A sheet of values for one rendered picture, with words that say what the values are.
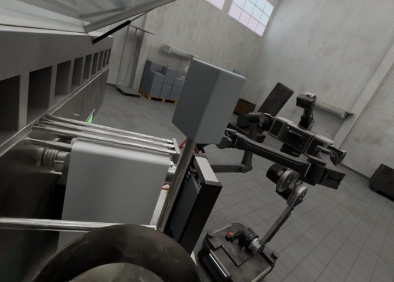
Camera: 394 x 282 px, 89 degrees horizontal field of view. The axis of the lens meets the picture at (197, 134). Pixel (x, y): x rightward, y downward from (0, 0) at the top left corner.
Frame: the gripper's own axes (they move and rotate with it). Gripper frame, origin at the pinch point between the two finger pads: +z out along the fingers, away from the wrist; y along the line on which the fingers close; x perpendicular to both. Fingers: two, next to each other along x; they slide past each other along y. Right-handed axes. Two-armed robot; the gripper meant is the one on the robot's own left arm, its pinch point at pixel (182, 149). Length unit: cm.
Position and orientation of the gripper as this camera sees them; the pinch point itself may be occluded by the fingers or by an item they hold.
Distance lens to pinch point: 93.1
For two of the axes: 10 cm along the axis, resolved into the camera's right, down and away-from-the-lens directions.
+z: -9.1, 4.0, -0.4
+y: -2.3, -4.3, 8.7
